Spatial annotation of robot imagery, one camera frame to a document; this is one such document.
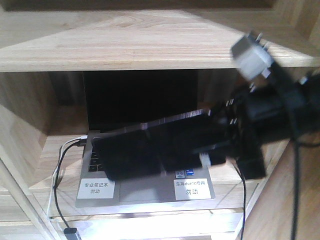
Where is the white laptop cable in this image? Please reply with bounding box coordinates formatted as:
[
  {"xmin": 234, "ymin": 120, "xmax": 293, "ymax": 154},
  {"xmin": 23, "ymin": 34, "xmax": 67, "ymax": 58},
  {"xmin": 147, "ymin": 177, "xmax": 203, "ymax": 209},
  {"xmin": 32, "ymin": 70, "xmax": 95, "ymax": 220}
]
[{"xmin": 46, "ymin": 134, "xmax": 88, "ymax": 240}]

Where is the grey usb hub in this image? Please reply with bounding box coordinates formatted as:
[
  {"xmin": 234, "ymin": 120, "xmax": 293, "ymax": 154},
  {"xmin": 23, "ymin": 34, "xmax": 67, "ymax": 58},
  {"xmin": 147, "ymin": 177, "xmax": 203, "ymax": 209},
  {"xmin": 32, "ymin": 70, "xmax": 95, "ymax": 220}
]
[{"xmin": 63, "ymin": 227, "xmax": 82, "ymax": 240}]

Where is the grey laptop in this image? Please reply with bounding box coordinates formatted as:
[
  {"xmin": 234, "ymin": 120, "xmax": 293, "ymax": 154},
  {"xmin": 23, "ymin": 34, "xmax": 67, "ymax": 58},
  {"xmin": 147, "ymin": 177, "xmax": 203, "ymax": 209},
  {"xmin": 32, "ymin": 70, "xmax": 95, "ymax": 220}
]
[{"xmin": 75, "ymin": 69, "xmax": 215, "ymax": 208}]

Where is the light wooden shelf unit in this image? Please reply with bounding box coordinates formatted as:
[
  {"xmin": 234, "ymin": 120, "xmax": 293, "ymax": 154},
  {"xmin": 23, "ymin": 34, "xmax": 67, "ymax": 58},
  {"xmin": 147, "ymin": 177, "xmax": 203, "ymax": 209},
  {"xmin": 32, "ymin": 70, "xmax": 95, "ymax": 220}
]
[{"xmin": 0, "ymin": 0, "xmax": 320, "ymax": 240}]

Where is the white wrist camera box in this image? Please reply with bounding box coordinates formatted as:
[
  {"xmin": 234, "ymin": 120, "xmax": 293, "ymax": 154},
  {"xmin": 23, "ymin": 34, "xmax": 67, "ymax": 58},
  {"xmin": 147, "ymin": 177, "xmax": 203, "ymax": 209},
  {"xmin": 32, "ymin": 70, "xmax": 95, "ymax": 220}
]
[{"xmin": 231, "ymin": 32, "xmax": 274, "ymax": 81}]

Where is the black foldable phone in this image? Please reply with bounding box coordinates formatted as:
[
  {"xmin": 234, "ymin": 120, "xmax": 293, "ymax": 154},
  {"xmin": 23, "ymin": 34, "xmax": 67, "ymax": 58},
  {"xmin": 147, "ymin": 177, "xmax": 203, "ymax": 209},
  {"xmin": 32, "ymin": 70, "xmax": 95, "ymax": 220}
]
[{"xmin": 91, "ymin": 109, "xmax": 212, "ymax": 181}]

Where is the black right laptop cable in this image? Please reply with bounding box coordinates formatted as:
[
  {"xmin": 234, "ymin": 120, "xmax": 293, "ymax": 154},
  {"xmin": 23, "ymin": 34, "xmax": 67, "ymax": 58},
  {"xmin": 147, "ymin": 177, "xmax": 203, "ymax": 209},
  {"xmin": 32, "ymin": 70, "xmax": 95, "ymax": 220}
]
[{"xmin": 234, "ymin": 157, "xmax": 248, "ymax": 240}]

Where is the black left laptop cable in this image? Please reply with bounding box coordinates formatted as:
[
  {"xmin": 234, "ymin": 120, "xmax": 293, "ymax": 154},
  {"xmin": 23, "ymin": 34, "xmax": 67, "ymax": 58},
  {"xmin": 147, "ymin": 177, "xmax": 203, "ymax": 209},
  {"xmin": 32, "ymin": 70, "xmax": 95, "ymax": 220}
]
[{"xmin": 52, "ymin": 141, "xmax": 87, "ymax": 230}]

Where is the black laptop cable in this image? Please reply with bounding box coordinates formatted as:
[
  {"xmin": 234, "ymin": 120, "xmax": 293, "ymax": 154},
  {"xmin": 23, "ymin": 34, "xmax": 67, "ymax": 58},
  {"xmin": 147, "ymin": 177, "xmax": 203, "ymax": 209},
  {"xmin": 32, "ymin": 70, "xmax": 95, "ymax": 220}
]
[
  {"xmin": 52, "ymin": 141, "xmax": 87, "ymax": 230},
  {"xmin": 234, "ymin": 157, "xmax": 248, "ymax": 240}
]

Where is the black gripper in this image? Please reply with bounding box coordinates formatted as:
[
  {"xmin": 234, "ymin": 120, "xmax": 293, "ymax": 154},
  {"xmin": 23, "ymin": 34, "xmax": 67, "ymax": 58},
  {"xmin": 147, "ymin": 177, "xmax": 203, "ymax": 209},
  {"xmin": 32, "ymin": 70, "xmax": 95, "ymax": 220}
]
[{"xmin": 225, "ymin": 73, "xmax": 320, "ymax": 179}]

